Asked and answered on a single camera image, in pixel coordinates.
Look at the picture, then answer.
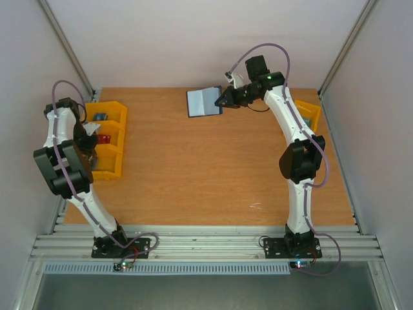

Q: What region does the grey slotted cable duct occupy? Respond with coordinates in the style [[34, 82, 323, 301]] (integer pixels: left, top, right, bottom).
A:
[[44, 262, 290, 276]]

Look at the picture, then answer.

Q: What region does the blue card in bin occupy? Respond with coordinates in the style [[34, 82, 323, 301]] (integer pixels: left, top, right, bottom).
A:
[[92, 113, 108, 121]]

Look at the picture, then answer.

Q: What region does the blue card holder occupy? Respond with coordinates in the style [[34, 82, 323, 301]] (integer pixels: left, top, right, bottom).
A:
[[186, 86, 223, 118]]

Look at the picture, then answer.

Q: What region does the left controller board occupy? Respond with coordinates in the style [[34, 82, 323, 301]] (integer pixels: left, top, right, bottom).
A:
[[113, 262, 134, 272]]

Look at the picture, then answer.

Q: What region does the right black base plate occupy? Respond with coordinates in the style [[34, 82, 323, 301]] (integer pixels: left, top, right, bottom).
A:
[[259, 236, 323, 260]]

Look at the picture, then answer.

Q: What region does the dark card in bin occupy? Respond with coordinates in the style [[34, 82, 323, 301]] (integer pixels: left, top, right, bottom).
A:
[[86, 156, 97, 171]]

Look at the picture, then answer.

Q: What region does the controller board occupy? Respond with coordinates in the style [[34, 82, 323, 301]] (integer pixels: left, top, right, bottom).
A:
[[290, 260, 313, 269], [113, 262, 134, 272]]

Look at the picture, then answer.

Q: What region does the yellow bin right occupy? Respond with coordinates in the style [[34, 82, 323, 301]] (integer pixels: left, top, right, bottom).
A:
[[294, 100, 321, 133]]

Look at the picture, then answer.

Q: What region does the yellow bin middle left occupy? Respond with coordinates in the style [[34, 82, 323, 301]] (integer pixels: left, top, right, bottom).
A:
[[97, 120, 125, 153]]

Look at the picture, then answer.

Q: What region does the yellow bin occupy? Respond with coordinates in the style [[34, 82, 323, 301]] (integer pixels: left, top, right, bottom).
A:
[[97, 120, 125, 153], [86, 101, 128, 126], [294, 100, 321, 133], [92, 145, 123, 180]]

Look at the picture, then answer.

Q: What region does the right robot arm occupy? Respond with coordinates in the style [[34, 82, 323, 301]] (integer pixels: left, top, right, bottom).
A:
[[214, 56, 325, 258]]

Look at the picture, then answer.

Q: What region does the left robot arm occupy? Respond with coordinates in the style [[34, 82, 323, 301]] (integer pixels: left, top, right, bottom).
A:
[[33, 98, 130, 257]]

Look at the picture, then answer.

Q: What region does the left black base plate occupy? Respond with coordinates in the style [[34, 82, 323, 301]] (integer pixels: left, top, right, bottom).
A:
[[91, 237, 151, 259]]

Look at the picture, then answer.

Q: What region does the yellow bin far left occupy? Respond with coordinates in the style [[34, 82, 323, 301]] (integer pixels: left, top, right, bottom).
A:
[[86, 101, 128, 126]]

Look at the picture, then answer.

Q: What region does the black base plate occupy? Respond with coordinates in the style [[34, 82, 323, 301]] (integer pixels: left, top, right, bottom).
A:
[[259, 236, 323, 260], [91, 237, 151, 259]]

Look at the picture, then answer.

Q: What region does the red card in bin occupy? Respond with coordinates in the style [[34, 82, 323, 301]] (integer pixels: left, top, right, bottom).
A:
[[97, 134, 112, 144]]

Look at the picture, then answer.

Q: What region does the teal card in bin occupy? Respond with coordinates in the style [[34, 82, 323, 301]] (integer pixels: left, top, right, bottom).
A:
[[304, 118, 312, 127]]

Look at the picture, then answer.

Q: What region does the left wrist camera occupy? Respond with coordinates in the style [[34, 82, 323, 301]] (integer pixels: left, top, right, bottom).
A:
[[83, 122, 101, 136]]

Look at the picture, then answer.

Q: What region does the right controller board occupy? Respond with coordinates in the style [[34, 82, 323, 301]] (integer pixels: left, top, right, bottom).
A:
[[290, 260, 313, 269]]

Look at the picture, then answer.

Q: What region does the yellow bin near left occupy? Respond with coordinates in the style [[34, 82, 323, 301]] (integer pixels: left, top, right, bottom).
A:
[[92, 145, 123, 180]]

